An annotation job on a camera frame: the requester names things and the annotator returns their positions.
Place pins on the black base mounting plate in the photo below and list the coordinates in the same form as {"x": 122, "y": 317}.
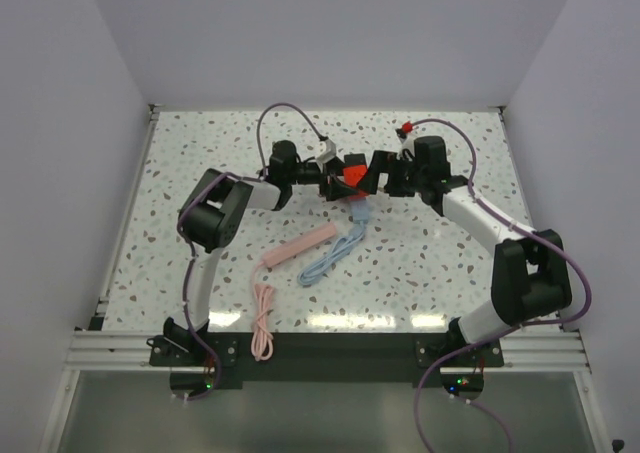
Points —
{"x": 298, "y": 357}

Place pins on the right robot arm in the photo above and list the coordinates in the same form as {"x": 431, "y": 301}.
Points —
{"x": 529, "y": 276}

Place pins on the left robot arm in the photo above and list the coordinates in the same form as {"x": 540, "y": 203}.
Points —
{"x": 211, "y": 216}

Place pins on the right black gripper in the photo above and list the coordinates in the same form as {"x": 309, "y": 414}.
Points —
{"x": 385, "y": 162}

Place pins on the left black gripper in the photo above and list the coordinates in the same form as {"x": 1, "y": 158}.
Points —
{"x": 330, "y": 191}

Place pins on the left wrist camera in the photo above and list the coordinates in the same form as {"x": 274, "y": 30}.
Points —
{"x": 327, "y": 152}

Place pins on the aluminium frame rail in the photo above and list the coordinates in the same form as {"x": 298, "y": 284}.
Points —
{"x": 521, "y": 352}

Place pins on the red cube plug adapter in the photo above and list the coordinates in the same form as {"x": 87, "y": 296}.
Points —
{"x": 353, "y": 174}

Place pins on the pink power strip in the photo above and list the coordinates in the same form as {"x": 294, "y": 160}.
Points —
{"x": 298, "y": 245}

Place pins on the black cube plug adapter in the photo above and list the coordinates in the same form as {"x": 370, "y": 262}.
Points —
{"x": 354, "y": 160}

